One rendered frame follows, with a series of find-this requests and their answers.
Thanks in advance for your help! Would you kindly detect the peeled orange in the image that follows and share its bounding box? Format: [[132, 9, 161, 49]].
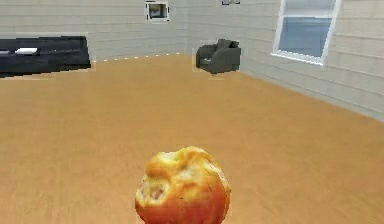
[[134, 145, 232, 224]]

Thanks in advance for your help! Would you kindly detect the dark grey armchair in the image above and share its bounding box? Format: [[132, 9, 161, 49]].
[[195, 38, 242, 75]]

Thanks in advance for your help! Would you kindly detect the white-framed window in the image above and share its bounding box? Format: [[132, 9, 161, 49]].
[[271, 0, 343, 67]]

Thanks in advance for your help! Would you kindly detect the black sofa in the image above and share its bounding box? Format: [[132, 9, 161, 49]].
[[0, 35, 92, 79]]

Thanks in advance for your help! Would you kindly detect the white flat object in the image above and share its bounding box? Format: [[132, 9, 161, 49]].
[[14, 47, 39, 55]]

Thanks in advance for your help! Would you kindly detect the white-framed wall picture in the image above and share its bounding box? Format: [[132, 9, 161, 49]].
[[145, 1, 170, 23]]

